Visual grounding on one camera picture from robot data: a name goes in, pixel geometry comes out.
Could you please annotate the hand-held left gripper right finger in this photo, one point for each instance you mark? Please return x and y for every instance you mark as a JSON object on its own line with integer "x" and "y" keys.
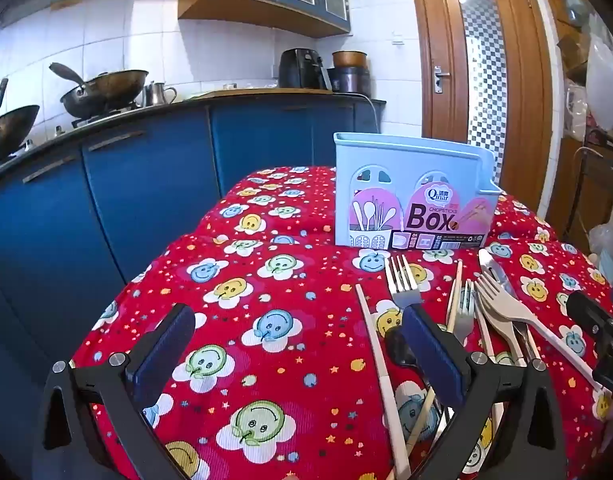
{"x": 431, "y": 350}

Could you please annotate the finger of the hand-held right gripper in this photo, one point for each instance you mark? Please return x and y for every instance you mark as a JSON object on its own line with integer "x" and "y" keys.
{"x": 588, "y": 310}

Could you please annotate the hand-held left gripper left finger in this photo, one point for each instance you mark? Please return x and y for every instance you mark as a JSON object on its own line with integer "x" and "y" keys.
{"x": 161, "y": 352}

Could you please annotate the black spoon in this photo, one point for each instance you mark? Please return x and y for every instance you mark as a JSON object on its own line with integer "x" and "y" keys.
{"x": 399, "y": 347}

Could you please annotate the small steel fork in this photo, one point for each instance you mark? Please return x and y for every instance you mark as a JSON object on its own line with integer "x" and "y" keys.
{"x": 464, "y": 320}

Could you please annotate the steel knife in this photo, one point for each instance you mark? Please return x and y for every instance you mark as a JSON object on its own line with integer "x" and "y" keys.
{"x": 489, "y": 262}

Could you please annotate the light blue utensil box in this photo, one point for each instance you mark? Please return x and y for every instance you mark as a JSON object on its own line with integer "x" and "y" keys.
{"x": 376, "y": 160}

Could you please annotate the clear plastic bag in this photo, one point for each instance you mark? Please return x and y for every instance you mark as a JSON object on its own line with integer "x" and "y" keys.
{"x": 608, "y": 245}

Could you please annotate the red smiley flower tablecloth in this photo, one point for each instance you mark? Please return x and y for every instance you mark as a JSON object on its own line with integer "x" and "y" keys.
{"x": 286, "y": 285}

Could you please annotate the wooden shelf unit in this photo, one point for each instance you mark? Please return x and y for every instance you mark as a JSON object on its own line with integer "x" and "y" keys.
{"x": 571, "y": 160}

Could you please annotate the blue kitchen counter cabinet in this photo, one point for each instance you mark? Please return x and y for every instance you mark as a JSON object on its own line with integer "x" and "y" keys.
{"x": 136, "y": 185}

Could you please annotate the white plastic bag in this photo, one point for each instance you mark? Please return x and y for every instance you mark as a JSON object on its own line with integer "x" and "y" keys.
{"x": 606, "y": 85}

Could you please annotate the steel kettle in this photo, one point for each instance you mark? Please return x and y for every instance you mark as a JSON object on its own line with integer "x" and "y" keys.
{"x": 156, "y": 95}

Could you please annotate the large dark wok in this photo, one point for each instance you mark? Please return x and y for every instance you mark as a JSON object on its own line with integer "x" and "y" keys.
{"x": 106, "y": 90}

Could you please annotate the dark wok with ladle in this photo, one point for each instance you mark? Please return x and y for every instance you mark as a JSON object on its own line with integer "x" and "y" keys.
{"x": 6, "y": 130}

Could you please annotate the dark cooking pot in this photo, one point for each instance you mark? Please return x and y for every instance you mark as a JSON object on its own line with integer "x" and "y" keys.
{"x": 354, "y": 80}

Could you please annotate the copper bowl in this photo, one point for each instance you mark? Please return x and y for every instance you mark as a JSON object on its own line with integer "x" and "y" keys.
{"x": 350, "y": 58}

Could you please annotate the black air fryer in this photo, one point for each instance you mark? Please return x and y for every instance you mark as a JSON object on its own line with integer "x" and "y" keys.
{"x": 299, "y": 67}

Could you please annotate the wooden door with glass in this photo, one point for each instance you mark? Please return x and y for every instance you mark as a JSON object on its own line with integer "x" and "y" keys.
{"x": 439, "y": 20}

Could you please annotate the white light switch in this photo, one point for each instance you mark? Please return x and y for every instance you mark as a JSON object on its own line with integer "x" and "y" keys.
{"x": 397, "y": 38}

